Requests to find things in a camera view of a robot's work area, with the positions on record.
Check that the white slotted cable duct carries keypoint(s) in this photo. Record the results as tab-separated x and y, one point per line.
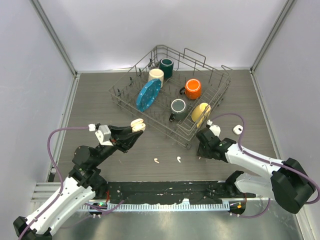
185	206

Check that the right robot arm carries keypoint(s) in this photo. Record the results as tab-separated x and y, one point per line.
286	182

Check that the aluminium frame post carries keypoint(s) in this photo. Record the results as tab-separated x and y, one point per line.
285	11
53	35

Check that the beige earbud charging case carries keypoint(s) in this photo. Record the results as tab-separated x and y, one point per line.
138	125

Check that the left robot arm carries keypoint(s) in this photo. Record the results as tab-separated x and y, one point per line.
83	182

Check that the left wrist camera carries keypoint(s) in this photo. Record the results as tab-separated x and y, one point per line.
102	133

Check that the white open earbud case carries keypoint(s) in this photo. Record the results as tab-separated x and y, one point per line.
238	129

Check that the blue polka dot plate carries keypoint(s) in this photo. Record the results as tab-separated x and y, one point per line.
148	94

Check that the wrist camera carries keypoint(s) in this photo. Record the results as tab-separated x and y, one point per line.
102	133
215	129

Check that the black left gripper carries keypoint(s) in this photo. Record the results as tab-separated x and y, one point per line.
126	141

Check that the cream ribbed mug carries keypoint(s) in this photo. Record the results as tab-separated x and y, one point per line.
156	73

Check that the orange mug black handle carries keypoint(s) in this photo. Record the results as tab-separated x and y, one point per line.
192	89

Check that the right aluminium frame post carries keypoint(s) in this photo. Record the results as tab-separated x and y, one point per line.
285	11

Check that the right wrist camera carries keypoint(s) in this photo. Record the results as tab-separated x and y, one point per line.
215	129

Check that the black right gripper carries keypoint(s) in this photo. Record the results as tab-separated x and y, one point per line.
201	153

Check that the left aluminium frame post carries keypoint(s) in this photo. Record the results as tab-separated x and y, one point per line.
53	35

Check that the grey wire dish rack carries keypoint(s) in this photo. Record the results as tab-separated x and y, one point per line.
187	65

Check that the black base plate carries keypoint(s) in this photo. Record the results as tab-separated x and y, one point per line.
171	192

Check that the dark teal mug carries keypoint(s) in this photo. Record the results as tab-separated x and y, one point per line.
166	65

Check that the grey mug black handle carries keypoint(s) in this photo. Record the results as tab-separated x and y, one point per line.
178	110

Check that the yellow mug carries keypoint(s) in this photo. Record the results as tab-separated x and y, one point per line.
200	113

